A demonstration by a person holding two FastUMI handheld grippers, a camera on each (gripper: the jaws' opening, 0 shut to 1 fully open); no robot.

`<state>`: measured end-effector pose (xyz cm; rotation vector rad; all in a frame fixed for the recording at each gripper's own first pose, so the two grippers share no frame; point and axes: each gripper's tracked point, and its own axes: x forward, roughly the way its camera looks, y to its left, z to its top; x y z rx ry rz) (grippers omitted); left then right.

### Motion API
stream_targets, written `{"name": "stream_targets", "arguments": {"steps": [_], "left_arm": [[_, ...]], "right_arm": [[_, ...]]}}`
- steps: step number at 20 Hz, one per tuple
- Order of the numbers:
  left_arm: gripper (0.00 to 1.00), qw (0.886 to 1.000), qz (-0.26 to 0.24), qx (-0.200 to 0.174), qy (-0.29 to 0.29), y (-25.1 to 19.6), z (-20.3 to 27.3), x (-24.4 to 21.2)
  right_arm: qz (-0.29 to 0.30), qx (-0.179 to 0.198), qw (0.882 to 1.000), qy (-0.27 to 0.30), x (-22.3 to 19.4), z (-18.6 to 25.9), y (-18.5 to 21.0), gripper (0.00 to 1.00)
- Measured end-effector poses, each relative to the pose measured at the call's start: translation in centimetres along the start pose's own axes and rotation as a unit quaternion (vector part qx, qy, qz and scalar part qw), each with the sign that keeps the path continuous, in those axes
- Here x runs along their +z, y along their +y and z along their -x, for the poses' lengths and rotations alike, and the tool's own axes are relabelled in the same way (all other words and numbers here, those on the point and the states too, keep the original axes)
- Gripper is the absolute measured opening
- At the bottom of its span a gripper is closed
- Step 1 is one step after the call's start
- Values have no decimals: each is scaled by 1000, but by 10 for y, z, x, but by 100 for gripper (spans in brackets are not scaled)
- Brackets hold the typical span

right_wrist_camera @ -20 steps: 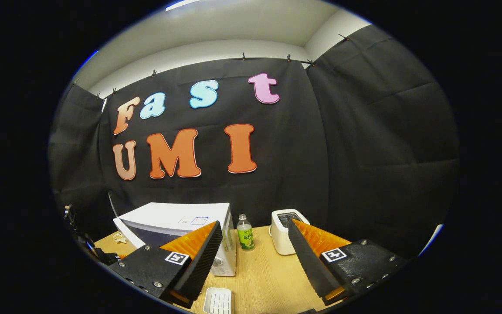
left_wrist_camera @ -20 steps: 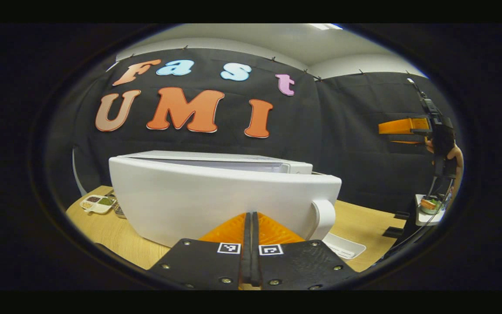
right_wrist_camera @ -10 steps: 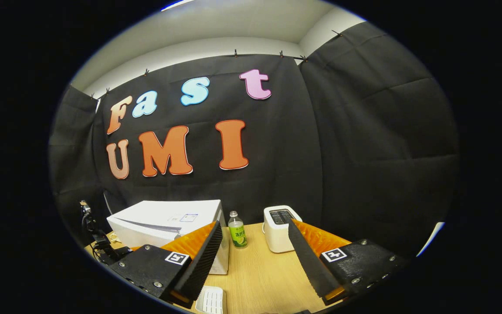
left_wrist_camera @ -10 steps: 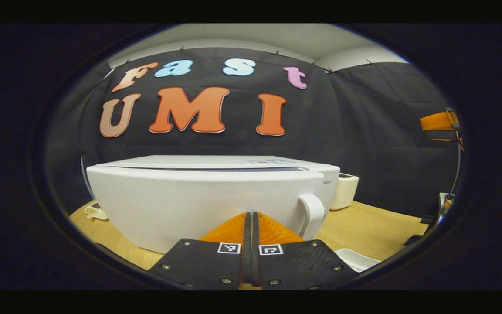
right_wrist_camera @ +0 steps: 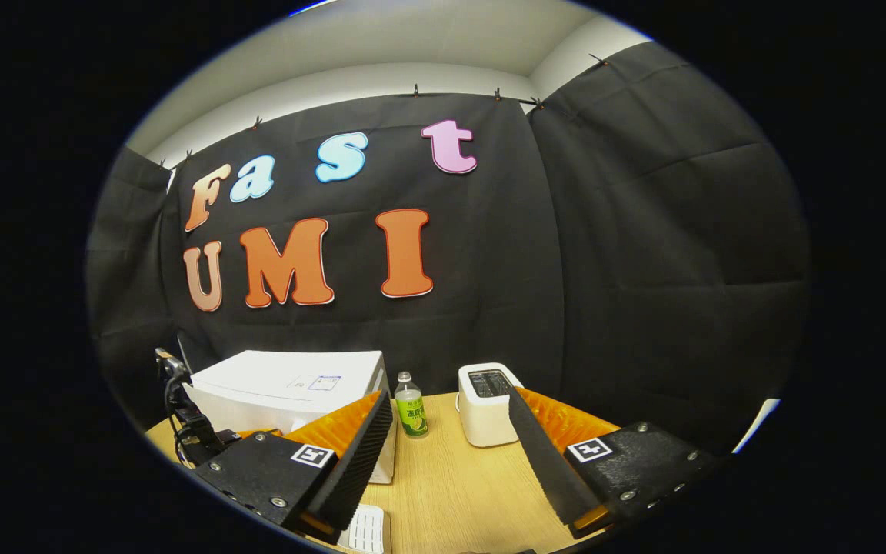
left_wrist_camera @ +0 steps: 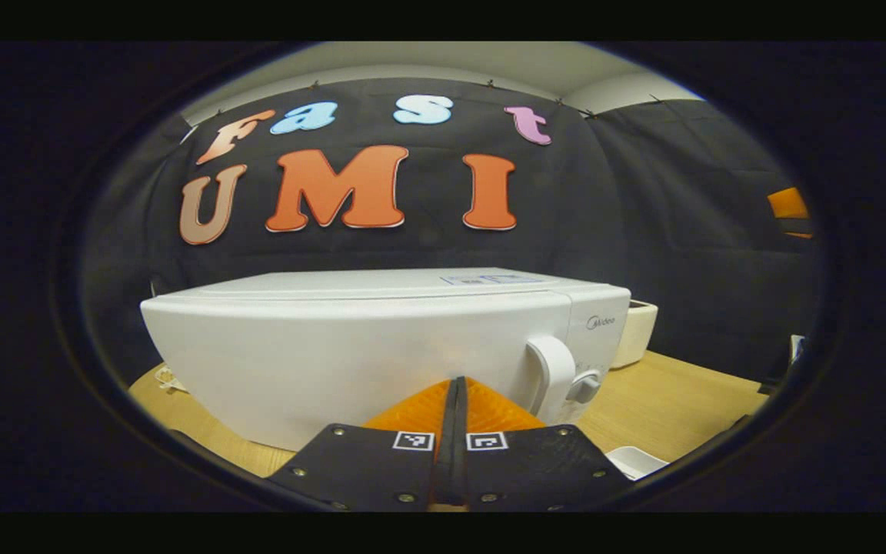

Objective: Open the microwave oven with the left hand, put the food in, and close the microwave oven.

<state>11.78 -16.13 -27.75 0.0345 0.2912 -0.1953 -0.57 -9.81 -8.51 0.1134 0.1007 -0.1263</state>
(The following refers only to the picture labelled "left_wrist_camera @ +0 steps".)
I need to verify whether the white rectangular dish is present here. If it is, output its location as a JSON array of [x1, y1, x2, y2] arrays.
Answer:
[[605, 446, 671, 482]]

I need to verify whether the white microwave oven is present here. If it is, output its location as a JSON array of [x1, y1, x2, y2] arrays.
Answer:
[[140, 267, 632, 452]]

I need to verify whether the black backdrop cloth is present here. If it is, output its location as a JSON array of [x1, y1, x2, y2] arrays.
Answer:
[[82, 77, 824, 385]]

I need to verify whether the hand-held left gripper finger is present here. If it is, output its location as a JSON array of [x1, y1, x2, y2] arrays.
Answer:
[[265, 377, 459, 512], [457, 377, 632, 512]]

